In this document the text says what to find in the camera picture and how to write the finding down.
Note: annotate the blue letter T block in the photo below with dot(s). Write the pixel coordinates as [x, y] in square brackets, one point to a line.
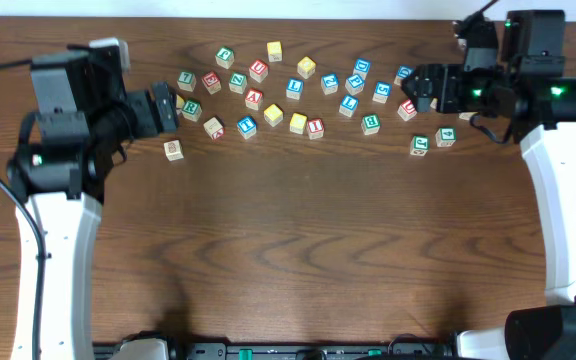
[247, 127]

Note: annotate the natural block red edge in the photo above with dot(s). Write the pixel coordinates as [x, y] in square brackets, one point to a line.
[214, 128]

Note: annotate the yellow block centre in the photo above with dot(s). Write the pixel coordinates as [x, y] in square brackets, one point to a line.
[273, 115]

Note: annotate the yellow block top row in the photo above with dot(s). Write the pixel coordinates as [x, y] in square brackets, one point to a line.
[274, 51]

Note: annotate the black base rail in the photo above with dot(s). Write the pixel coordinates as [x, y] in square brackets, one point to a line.
[405, 347]

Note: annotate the green letter J block right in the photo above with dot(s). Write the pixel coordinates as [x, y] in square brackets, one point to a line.
[419, 145]

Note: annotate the red letter E block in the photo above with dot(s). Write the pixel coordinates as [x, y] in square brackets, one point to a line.
[211, 82]

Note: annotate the blue letter L block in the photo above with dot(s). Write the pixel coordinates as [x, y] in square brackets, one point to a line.
[294, 88]

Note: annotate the green letter B block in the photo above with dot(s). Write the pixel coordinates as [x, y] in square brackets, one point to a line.
[370, 124]

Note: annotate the green letter J block top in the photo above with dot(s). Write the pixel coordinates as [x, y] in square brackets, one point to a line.
[225, 57]

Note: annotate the red letter I block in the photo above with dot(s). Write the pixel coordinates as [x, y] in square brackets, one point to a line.
[315, 128]

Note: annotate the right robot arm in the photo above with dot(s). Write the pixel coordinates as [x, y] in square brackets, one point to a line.
[517, 72]

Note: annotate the yellow block far right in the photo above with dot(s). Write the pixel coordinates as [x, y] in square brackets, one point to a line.
[466, 115]

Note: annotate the green number 4 block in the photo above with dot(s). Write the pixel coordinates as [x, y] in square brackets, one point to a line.
[445, 136]

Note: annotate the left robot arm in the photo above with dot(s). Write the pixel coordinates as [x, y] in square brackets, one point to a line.
[82, 127]

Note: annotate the red letter A block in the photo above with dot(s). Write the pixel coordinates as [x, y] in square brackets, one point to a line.
[253, 99]

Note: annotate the natural wooden picture block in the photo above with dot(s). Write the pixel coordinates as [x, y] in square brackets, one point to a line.
[173, 150]

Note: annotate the blue letter D block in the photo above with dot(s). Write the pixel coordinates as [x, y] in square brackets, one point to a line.
[362, 67]

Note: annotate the red letter U block left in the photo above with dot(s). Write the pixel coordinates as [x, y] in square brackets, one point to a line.
[258, 70]

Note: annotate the green letter j block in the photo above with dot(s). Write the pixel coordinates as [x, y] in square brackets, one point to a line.
[419, 145]
[225, 57]

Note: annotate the yellow letter K block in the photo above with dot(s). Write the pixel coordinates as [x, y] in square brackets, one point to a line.
[179, 104]

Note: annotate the red letter U block right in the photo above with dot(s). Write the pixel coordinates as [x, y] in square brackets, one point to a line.
[407, 110]

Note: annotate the yellow letter C block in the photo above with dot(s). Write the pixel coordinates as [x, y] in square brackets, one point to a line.
[297, 123]

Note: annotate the green number 7 block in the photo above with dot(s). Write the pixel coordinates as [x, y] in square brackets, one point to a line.
[187, 81]

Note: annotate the green letter R block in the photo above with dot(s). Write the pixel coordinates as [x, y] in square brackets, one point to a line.
[191, 110]

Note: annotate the blue number 5 block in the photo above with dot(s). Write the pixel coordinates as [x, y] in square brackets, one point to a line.
[382, 92]

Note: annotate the green letter Z block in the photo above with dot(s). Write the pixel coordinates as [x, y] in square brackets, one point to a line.
[238, 82]

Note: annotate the yellow letter O block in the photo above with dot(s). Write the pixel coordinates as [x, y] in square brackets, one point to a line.
[306, 67]

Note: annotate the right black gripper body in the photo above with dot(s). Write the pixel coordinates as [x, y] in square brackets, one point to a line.
[434, 88]

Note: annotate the blue letter P block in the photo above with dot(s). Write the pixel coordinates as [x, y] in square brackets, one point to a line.
[354, 84]

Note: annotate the red letter u block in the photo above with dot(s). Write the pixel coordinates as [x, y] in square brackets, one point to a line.
[258, 70]
[407, 110]

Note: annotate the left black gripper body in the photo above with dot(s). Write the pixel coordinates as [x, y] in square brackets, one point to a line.
[163, 107]

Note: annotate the blue number 2 block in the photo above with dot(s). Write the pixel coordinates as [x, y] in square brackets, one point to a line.
[329, 83]

